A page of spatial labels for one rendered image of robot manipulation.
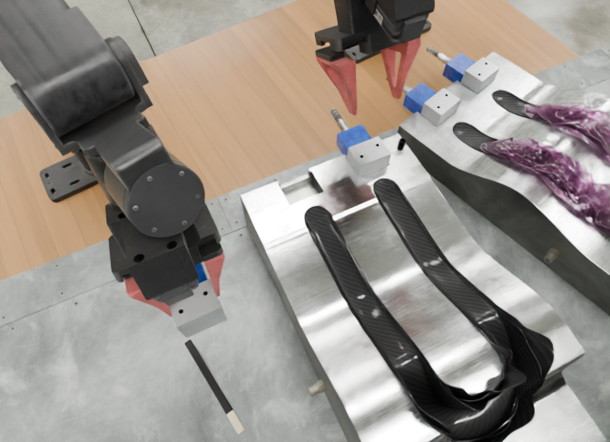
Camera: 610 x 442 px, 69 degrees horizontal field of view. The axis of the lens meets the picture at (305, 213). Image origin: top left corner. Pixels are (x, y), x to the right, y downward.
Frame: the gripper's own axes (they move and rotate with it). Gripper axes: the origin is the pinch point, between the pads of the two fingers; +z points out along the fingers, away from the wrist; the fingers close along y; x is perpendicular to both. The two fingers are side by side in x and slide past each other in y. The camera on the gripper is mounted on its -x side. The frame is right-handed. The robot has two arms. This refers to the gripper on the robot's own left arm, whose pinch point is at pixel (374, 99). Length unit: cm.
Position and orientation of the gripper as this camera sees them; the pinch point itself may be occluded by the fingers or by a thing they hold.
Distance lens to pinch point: 58.1
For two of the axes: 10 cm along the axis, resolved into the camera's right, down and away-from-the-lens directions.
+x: -3.7, -4.4, 8.2
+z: 2.1, 8.2, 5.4
